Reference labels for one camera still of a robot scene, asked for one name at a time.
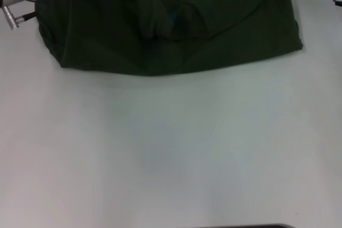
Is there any left arm connector cable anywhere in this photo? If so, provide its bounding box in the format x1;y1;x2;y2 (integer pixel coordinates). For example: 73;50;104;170
2;0;37;30

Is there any dark green FREE T-shirt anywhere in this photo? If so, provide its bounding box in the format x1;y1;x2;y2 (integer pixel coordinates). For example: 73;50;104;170
28;0;304;77

